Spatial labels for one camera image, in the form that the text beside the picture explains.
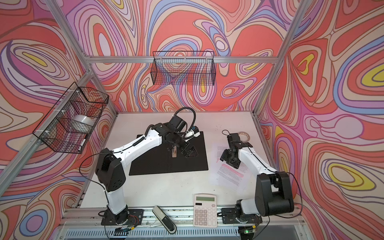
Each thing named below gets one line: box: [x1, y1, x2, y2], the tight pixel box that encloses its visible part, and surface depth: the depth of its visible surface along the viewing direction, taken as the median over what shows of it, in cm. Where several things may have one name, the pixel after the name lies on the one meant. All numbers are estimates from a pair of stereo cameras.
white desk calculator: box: [193, 193, 218, 228], surface depth 75 cm
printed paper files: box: [209, 143, 256, 195], surface depth 88 cm
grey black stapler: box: [152, 205, 177, 235], surface depth 72 cm
